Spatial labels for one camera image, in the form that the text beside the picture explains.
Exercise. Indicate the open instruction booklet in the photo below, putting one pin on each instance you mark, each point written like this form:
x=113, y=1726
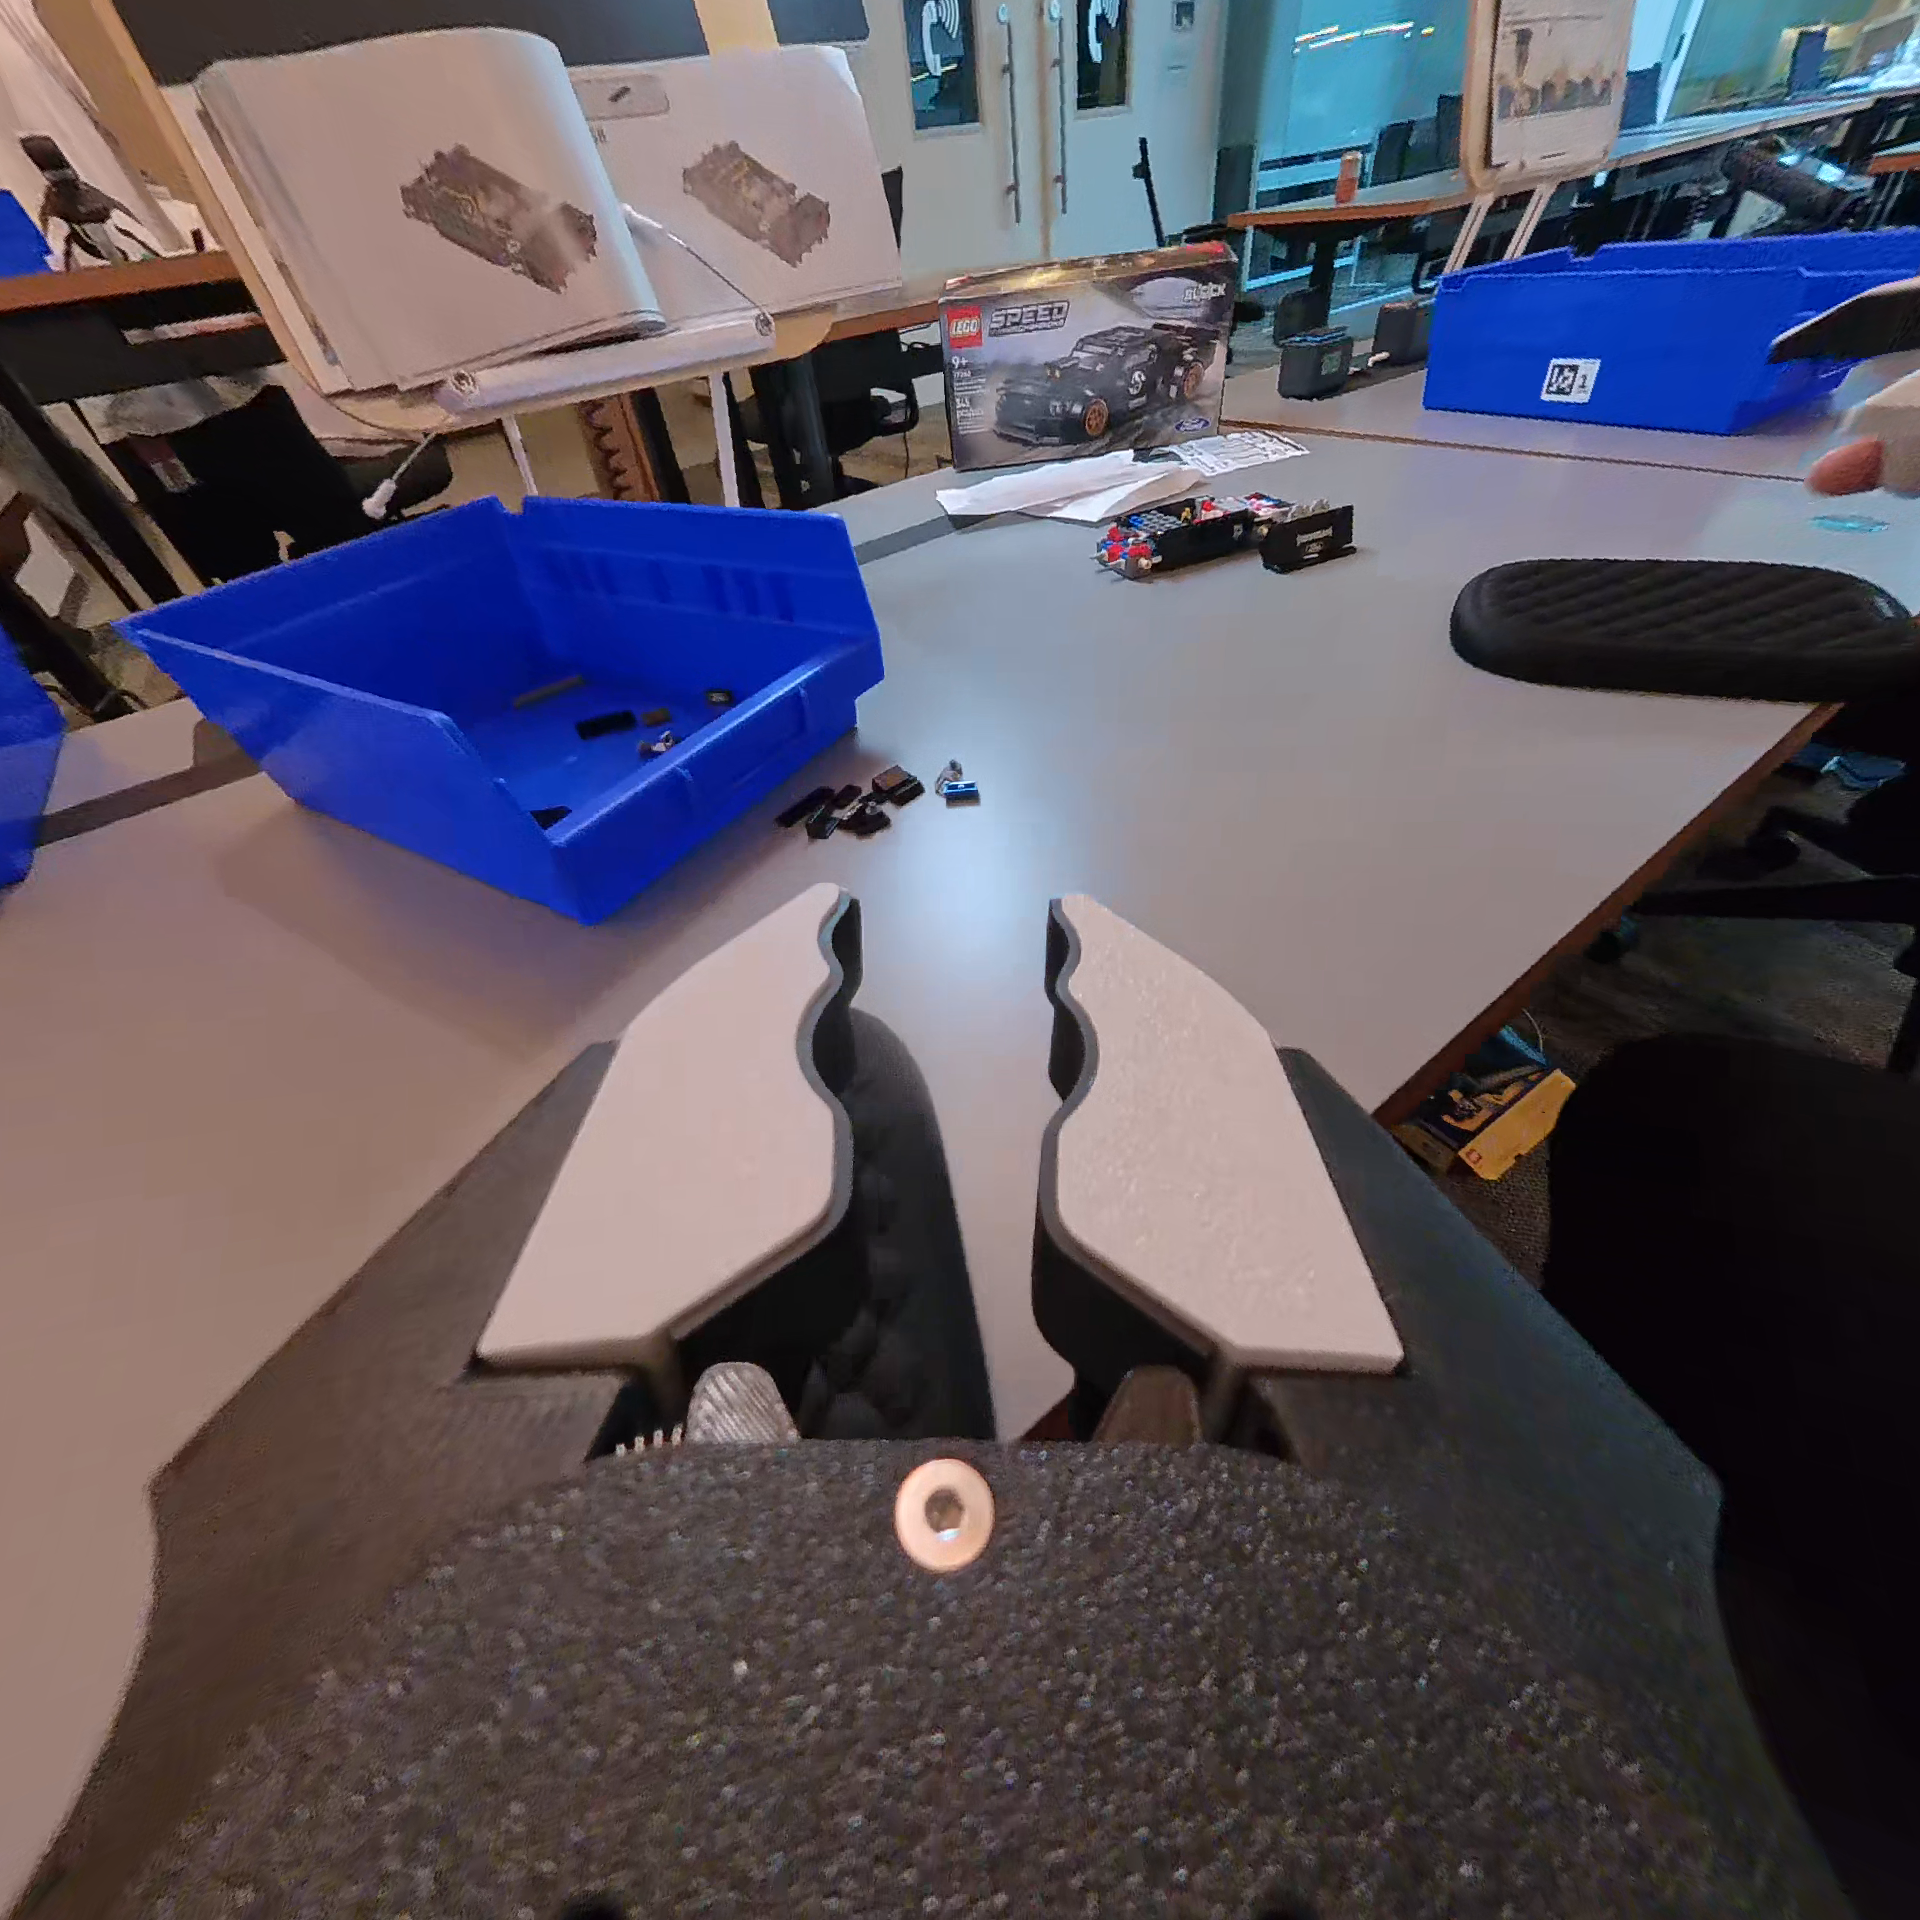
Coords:
x=455, y=195

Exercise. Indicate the blue plastic bin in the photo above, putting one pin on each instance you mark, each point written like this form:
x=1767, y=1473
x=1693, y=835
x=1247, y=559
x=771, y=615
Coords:
x=387, y=645
x=26, y=753

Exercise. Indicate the white paper bags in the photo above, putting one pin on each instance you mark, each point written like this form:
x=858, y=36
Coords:
x=1113, y=486

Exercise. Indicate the blue bin with white label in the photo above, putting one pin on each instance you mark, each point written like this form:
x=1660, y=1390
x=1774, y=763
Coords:
x=1651, y=337

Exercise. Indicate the person's right hand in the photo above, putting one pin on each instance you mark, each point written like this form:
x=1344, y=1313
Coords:
x=1879, y=444

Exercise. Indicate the pile of lego pieces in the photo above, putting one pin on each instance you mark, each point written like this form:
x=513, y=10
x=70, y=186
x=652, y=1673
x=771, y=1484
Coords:
x=895, y=794

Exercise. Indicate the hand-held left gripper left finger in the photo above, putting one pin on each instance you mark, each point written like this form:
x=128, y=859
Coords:
x=672, y=1182

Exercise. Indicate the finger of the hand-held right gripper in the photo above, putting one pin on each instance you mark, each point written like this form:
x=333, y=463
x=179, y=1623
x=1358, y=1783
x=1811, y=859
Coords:
x=1858, y=326

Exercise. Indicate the yellow and black object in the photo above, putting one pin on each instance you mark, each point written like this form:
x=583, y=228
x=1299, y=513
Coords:
x=1483, y=1124

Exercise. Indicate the partly built lego car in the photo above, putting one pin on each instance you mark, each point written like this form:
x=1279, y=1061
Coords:
x=1214, y=535

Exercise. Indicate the lego set box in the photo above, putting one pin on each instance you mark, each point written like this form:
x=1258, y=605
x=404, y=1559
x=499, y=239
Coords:
x=1100, y=348

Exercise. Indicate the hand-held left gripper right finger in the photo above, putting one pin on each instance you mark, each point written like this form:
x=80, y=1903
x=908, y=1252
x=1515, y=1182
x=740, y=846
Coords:
x=1214, y=1182

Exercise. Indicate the small lego bricks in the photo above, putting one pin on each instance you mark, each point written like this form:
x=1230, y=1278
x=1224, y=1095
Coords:
x=607, y=728

